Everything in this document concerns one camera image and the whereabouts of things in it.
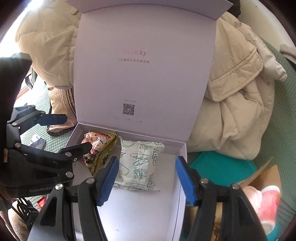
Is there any beige puffer jacket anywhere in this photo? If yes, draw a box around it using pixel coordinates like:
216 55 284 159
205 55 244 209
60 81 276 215
15 1 287 160

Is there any brown gold snack pack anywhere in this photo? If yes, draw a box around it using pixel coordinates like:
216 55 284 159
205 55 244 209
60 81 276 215
81 132 117 176

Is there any teal foam mat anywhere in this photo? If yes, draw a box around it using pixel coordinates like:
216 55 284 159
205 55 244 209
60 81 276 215
180 151 278 241

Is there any lavender open gift box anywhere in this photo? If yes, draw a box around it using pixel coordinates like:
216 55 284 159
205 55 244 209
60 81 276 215
69 1 231 240

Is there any small brown cardboard box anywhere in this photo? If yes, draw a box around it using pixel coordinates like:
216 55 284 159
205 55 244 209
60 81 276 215
213 163 282 240

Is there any pink round case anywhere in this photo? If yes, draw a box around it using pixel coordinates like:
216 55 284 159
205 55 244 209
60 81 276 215
243 186 262 213

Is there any white bread-print snack pack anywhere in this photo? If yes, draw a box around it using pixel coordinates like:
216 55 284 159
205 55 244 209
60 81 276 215
113 138 165 191

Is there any smartphone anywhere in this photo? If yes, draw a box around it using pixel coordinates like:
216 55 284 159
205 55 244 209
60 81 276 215
30 134 46 150

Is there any green sofa cover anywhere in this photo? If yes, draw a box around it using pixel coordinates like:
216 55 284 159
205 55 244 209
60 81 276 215
14 38 296 232

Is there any brown striped pillow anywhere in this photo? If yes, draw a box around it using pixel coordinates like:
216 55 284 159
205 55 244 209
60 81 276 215
47 86 78 137

